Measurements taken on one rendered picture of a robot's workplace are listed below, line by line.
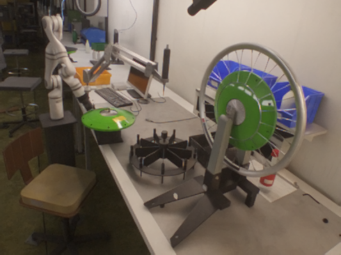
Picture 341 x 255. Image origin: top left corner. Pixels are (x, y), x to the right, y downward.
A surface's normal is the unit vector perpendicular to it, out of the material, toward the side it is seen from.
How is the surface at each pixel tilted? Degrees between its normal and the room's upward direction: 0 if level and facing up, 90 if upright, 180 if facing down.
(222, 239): 0
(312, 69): 90
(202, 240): 0
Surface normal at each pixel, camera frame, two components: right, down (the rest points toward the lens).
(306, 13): -0.87, 0.11
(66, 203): 0.10, -0.91
